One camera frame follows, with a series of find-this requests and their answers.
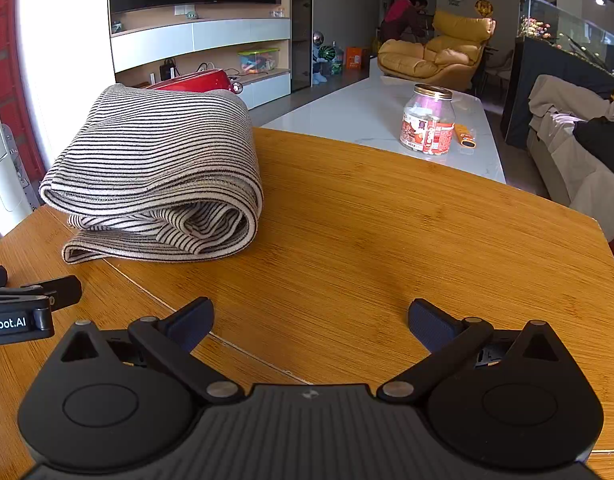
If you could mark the small orange packet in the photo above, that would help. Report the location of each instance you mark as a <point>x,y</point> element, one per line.
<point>463,136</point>

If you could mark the orange cardboard box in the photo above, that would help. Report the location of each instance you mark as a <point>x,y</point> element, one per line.
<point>357,58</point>

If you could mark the black white striped garment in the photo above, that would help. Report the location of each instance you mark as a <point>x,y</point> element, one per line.
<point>152,170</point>

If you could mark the dark fish tank cabinet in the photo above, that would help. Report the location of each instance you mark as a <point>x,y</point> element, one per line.
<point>542,75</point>

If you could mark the white coffee table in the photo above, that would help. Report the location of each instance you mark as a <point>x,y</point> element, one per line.
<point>357,110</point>

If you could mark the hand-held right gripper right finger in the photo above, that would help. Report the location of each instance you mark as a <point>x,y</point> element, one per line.
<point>432,326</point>

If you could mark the watermelon pattern ball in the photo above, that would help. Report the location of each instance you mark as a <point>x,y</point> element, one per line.
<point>327,54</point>

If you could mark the red glossy rounded case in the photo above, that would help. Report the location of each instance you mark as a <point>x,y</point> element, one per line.
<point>192,81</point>

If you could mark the orange round wall ornament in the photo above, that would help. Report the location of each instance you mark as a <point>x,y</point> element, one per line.
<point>483,7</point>

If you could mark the grey sofa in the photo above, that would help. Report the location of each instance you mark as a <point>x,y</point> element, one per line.
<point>557,170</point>

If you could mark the glass fish tank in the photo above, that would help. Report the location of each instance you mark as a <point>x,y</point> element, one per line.
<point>577,15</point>

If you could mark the beige blanket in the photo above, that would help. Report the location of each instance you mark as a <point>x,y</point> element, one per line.
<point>557,97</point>

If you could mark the white wooden television cabinet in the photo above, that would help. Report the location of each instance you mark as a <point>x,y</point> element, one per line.
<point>207,37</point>

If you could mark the yellow leather armchair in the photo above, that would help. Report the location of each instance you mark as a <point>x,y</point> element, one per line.
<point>437,55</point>

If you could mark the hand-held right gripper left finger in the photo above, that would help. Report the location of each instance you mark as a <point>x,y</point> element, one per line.
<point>192,326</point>

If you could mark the glass candy jar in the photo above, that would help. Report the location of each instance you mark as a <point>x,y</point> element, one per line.
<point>427,127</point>

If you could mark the chrome ball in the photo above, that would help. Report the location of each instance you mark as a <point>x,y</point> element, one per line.
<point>319,38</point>

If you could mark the green lid plastic box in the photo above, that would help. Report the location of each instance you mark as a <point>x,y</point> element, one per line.
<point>258,61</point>

